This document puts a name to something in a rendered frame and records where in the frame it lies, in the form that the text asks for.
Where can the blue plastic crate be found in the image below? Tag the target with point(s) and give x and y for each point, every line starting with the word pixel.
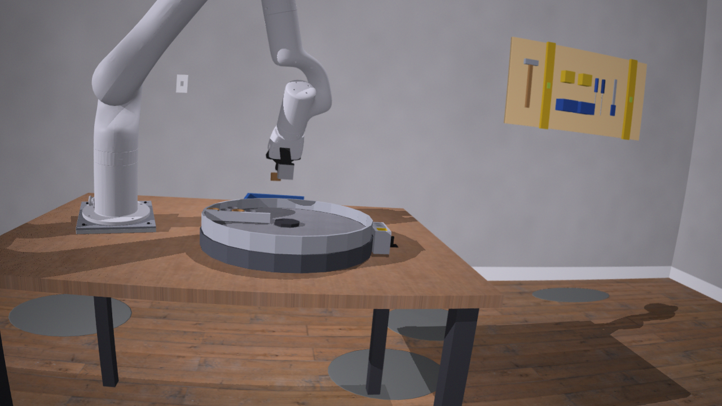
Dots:
pixel 257 195

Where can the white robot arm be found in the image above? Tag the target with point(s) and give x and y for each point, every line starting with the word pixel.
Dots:
pixel 119 77

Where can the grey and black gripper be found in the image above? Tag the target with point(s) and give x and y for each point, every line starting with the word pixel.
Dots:
pixel 277 141

